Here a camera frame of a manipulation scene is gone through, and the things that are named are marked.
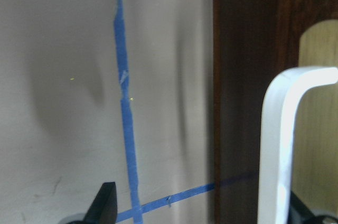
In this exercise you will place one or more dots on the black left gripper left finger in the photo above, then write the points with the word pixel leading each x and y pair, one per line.
pixel 104 207

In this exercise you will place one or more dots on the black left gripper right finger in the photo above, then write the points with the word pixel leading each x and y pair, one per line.
pixel 299 213

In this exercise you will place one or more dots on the white drawer handle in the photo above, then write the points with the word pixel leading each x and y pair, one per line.
pixel 277 137

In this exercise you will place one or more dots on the dark wooden drawer cabinet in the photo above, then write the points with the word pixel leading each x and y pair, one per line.
pixel 253 40

